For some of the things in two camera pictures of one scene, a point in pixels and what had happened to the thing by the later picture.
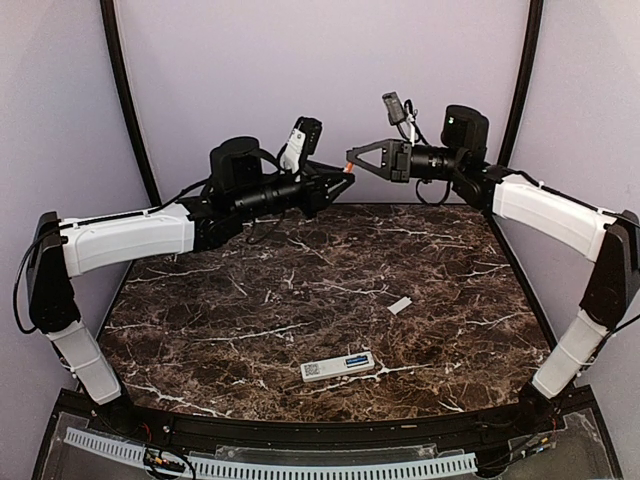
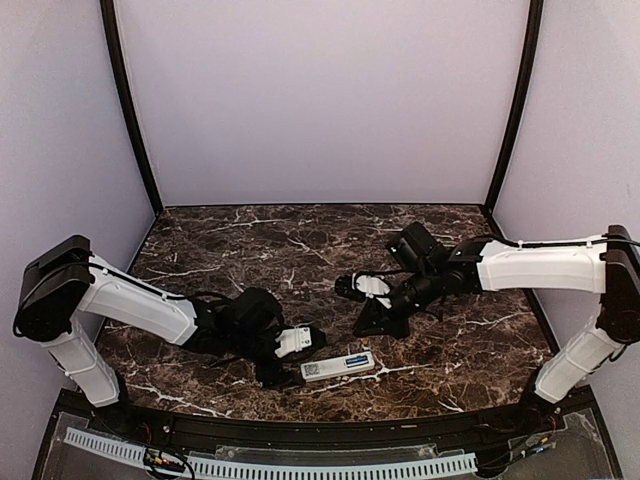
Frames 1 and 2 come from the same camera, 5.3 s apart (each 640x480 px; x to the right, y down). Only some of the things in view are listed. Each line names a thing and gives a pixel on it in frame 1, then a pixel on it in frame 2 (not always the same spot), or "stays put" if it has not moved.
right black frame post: (534, 29) stays put
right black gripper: (396, 156) -> (389, 325)
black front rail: (145, 420) stays put
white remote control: (337, 366) stays put
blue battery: (357, 360) stays put
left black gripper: (317, 178) -> (276, 377)
